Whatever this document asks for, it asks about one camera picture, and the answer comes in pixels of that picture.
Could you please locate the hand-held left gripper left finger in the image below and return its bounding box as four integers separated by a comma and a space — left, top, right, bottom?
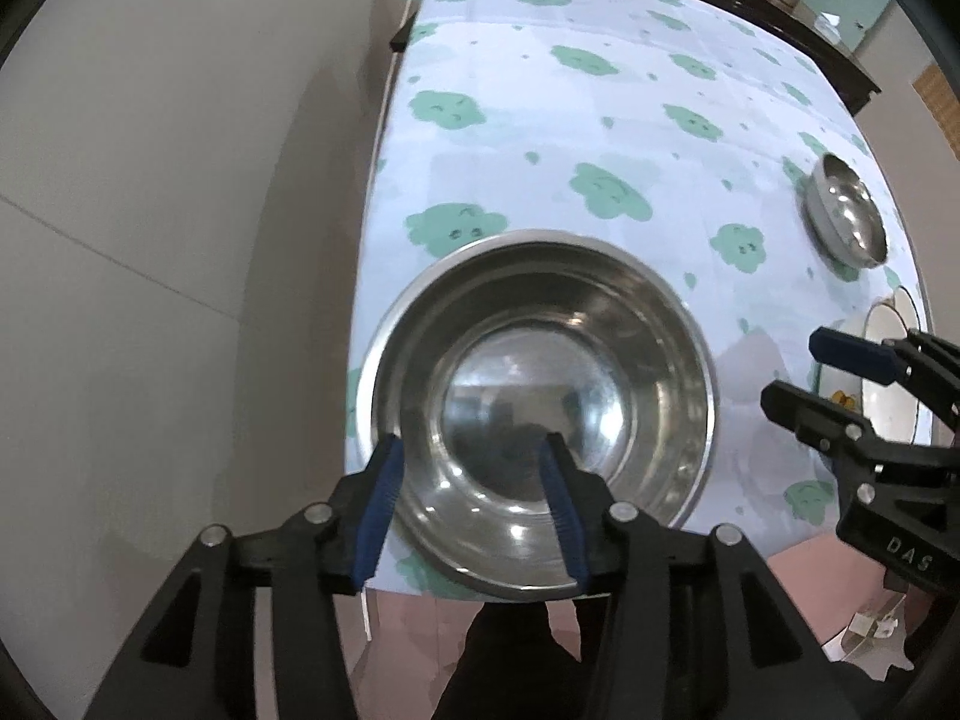
85, 433, 407, 720

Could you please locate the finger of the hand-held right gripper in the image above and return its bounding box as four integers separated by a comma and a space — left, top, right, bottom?
759, 379, 884, 497
808, 325, 960, 430

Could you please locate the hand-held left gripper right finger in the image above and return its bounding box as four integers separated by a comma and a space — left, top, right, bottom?
538, 431, 867, 720

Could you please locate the large white enamel bowl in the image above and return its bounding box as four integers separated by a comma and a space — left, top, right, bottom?
814, 289, 925, 445

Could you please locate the large stainless steel bowl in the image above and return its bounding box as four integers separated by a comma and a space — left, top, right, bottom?
370, 227, 719, 602
382, 236, 710, 587

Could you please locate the small stainless steel bowl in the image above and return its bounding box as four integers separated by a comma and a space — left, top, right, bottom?
804, 154, 890, 267

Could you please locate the person's dark clothing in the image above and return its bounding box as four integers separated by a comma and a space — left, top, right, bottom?
431, 600, 582, 720

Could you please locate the bamboo window blind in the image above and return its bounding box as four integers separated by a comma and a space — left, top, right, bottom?
915, 64, 960, 162

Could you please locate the dark wooden table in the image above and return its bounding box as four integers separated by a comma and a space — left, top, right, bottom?
555, 0, 882, 117

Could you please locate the cloud print tablecloth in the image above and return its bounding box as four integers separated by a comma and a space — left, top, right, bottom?
345, 0, 935, 605

